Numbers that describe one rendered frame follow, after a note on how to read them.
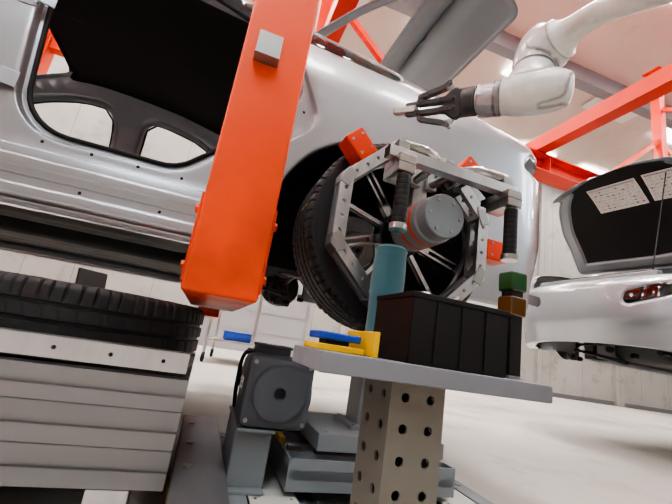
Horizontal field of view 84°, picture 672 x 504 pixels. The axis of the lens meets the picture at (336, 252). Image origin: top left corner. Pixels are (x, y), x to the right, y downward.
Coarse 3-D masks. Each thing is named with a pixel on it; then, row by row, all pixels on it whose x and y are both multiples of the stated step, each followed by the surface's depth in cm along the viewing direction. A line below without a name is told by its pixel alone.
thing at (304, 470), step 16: (288, 432) 119; (272, 448) 112; (288, 448) 100; (304, 448) 102; (272, 464) 108; (288, 464) 93; (304, 464) 94; (320, 464) 96; (336, 464) 97; (352, 464) 98; (288, 480) 92; (304, 480) 94; (320, 480) 95; (336, 480) 96; (352, 480) 98; (448, 480) 107; (448, 496) 106
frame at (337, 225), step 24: (360, 168) 113; (336, 192) 114; (336, 216) 108; (480, 216) 125; (336, 240) 106; (480, 240) 123; (360, 264) 107; (480, 264) 123; (360, 288) 107; (456, 288) 118
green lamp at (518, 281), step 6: (504, 276) 77; (510, 276) 75; (516, 276) 75; (522, 276) 75; (504, 282) 76; (510, 282) 75; (516, 282) 75; (522, 282) 75; (504, 288) 76; (510, 288) 74; (516, 288) 74; (522, 288) 75
